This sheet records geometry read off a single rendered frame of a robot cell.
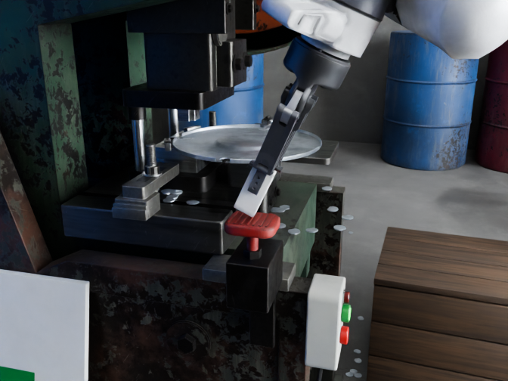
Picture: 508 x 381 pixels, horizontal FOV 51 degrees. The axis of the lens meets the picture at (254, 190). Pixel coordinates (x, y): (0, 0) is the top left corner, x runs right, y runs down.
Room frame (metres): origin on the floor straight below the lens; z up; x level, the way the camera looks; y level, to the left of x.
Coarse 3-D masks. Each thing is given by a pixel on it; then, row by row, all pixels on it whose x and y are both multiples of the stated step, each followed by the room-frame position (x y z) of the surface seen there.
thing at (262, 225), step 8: (232, 216) 0.68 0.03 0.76; (240, 216) 0.68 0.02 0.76; (248, 216) 0.68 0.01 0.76; (256, 216) 0.68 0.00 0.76; (264, 216) 0.68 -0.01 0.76; (272, 216) 0.68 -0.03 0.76; (232, 224) 0.65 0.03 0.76; (240, 224) 0.65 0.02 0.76; (248, 224) 0.65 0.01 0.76; (256, 224) 0.65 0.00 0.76; (264, 224) 0.65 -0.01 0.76; (272, 224) 0.65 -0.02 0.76; (232, 232) 0.65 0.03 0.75; (240, 232) 0.64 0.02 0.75; (248, 232) 0.64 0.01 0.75; (256, 232) 0.64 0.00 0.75; (264, 232) 0.64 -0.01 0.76; (272, 232) 0.64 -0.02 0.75; (248, 240) 0.66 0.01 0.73; (256, 240) 0.66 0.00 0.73; (248, 248) 0.66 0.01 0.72; (256, 248) 0.66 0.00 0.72
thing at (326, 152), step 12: (324, 144) 1.01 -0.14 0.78; (336, 144) 1.01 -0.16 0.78; (312, 156) 0.92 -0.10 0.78; (324, 156) 0.92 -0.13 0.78; (228, 168) 0.98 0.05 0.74; (240, 168) 0.97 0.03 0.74; (228, 180) 0.98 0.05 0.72; (240, 180) 0.97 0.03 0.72; (276, 180) 1.03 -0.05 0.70; (276, 192) 1.02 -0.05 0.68; (264, 204) 0.96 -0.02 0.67
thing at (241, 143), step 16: (208, 128) 1.13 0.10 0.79; (224, 128) 1.15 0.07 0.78; (240, 128) 1.15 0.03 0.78; (256, 128) 1.15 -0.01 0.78; (176, 144) 1.00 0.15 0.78; (192, 144) 1.00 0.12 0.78; (208, 144) 1.00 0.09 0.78; (224, 144) 0.98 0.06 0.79; (240, 144) 0.97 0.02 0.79; (256, 144) 0.97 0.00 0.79; (304, 144) 1.00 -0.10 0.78; (320, 144) 1.00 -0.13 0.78; (208, 160) 0.89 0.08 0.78; (240, 160) 0.87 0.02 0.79
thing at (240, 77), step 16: (144, 48) 0.99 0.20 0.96; (160, 48) 0.98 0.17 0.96; (176, 48) 0.97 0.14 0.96; (192, 48) 0.96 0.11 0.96; (208, 48) 0.96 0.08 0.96; (224, 48) 0.97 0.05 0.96; (240, 48) 1.02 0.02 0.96; (160, 64) 0.98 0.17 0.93; (176, 64) 0.97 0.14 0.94; (192, 64) 0.96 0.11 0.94; (208, 64) 0.96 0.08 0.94; (224, 64) 0.97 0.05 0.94; (240, 64) 0.98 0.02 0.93; (160, 80) 0.98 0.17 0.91; (176, 80) 0.97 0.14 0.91; (192, 80) 0.96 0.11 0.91; (208, 80) 0.96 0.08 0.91; (224, 80) 0.97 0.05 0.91; (240, 80) 1.02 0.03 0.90
